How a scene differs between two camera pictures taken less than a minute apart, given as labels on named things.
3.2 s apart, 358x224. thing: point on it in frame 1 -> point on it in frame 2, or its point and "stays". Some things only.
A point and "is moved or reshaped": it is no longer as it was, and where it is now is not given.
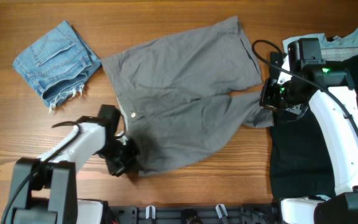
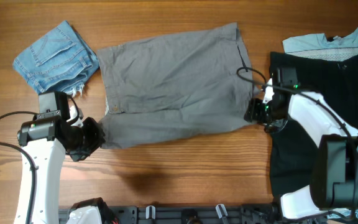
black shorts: x=299 y=160 stays
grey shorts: x=176 y=93 is moved or reshaped
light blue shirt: x=340 y=48 stays
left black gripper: x=130 y=163 -> x=98 y=139
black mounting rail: x=268 y=214 stays
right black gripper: x=266 y=98 -> x=254 y=110
